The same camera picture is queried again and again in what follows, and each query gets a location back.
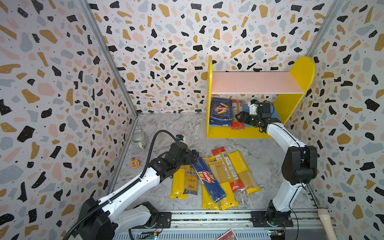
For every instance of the beige recorder flute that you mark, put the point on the beige recorder flute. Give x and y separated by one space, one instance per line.
326 220

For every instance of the yellow pastatime spaghetti bag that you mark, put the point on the yellow pastatime spaghetti bag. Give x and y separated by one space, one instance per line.
244 172
219 171

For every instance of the dark blue Ankara spaghetti bag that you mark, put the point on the dark blue Ankara spaghetti bag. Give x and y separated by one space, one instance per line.
191 180

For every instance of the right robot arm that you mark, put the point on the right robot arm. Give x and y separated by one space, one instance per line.
299 165

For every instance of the blue Barilla rigatoni box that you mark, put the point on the blue Barilla rigatoni box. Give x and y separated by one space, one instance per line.
221 113

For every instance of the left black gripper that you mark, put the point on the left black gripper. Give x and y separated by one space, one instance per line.
189 160

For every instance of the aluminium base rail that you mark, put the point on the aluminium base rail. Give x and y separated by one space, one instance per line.
303 224

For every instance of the red spaghetti bag with barcode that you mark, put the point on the red spaghetti bag with barcode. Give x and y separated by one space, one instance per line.
234 180

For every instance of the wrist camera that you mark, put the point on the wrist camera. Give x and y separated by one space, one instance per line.
253 107
180 139

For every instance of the small pink yellow toy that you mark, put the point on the small pink yellow toy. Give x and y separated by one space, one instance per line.
135 163

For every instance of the yellow shelf unit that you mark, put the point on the yellow shelf unit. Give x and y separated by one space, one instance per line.
303 71

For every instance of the white ribbed ceramic cup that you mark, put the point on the white ribbed ceramic cup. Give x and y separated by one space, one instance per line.
139 141

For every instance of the blue Barilla spaghetti box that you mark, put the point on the blue Barilla spaghetti box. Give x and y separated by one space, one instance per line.
210 183

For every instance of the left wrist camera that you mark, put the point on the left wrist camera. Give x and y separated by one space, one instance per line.
180 139

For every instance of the red printed card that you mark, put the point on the red printed card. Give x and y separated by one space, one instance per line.
229 235

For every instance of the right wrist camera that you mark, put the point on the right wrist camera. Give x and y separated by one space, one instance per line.
253 107

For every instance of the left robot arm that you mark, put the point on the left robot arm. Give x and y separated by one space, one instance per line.
104 218

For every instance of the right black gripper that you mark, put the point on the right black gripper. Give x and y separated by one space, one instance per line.
246 117

